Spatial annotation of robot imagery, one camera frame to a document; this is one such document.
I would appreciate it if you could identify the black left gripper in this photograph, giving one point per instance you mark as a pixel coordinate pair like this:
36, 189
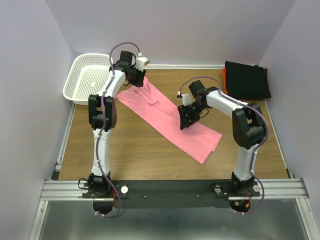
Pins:
139, 81

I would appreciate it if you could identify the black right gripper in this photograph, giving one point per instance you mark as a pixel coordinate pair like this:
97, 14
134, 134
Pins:
186, 121

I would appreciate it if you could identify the pink t shirt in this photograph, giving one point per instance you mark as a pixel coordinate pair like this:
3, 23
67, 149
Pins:
198, 141

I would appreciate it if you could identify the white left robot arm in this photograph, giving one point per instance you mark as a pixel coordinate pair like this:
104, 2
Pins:
102, 114

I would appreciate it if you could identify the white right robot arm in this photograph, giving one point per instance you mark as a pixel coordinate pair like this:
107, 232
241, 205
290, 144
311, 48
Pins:
250, 129

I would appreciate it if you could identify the white plastic basket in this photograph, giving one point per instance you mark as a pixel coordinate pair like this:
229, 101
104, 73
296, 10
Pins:
87, 76

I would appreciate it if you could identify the orange folded t shirt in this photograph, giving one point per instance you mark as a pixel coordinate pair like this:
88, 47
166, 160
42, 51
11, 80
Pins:
224, 73

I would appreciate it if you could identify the black folded t shirt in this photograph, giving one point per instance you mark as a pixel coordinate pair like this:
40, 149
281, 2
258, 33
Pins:
247, 82

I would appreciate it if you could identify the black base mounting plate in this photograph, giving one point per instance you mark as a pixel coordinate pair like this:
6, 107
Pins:
162, 194

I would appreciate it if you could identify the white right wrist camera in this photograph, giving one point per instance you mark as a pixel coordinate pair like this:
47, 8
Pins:
186, 99

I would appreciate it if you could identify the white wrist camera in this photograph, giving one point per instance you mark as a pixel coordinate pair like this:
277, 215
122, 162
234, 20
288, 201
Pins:
186, 99
141, 63

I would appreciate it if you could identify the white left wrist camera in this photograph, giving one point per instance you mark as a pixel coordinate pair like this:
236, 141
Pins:
141, 63

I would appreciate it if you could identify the aluminium frame rail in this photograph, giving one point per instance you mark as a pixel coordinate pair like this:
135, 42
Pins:
291, 188

